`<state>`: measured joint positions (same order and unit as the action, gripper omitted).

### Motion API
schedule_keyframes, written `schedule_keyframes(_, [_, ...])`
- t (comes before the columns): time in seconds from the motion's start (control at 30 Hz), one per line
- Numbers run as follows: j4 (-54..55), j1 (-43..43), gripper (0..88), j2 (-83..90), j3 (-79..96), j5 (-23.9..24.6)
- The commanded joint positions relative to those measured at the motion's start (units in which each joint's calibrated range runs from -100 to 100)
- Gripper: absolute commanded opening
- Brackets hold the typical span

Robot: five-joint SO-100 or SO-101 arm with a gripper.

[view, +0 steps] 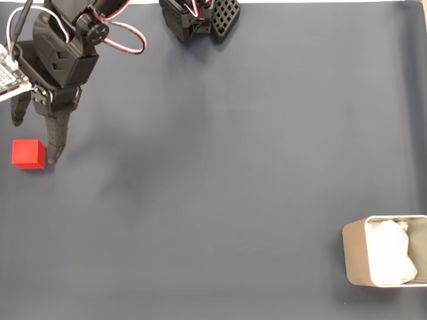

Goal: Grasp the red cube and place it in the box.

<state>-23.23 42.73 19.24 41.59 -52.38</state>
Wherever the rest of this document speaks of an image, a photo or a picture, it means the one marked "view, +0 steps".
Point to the red cube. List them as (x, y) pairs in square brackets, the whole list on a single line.
[(26, 153)]

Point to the beige metal box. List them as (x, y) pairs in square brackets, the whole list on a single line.
[(355, 253)]

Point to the dark grey table mat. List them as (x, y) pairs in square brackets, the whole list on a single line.
[(213, 200)]

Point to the white crumpled paper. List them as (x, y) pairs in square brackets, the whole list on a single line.
[(388, 253)]

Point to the camera board on white mount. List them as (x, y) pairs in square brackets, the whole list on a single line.
[(8, 76)]

